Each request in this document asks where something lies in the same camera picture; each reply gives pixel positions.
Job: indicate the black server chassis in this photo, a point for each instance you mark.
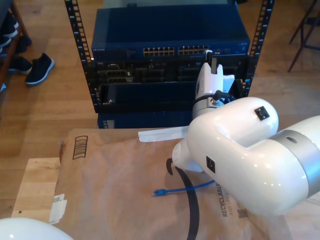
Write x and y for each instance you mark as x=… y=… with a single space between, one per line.
x=160 y=75

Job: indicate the black rack tray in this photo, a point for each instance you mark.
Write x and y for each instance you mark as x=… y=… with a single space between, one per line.
x=150 y=95

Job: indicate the white paper strip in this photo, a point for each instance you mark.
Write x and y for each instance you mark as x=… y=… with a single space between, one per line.
x=160 y=135

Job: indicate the dark metal chair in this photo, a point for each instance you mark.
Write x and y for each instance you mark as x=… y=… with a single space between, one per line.
x=302 y=35

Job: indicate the dark sneaker with white sole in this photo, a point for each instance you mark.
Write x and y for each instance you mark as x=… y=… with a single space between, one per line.
x=40 y=70
x=21 y=65
x=11 y=25

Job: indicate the dark shoe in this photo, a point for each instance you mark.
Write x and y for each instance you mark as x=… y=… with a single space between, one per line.
x=23 y=43

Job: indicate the white shipping label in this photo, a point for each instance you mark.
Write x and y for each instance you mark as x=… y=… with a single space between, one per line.
x=58 y=210

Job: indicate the wooden shoe shelf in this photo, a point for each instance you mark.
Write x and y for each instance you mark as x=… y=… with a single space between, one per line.
x=18 y=17

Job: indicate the blue network switch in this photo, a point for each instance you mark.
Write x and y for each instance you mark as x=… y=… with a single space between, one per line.
x=162 y=27

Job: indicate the black rack frame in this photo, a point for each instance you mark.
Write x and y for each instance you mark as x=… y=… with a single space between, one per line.
x=80 y=41

